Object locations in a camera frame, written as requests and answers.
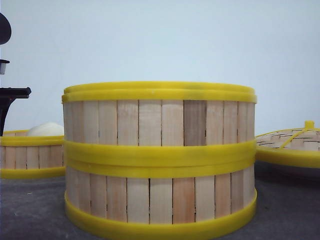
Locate woven bamboo steamer lid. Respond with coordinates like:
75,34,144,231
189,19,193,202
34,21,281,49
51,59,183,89
255,120,320,169

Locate white steamed bun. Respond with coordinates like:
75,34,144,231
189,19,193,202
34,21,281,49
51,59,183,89
26,122,64,137

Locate white plate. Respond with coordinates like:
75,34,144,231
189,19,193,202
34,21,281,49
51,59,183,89
259,161,320,181

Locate bamboo steamer tray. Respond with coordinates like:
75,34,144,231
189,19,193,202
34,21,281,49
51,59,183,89
62,81,257,178
0,130,65,179
64,166,257,240

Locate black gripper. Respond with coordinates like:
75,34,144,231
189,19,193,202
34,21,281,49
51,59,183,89
0,13,32,137

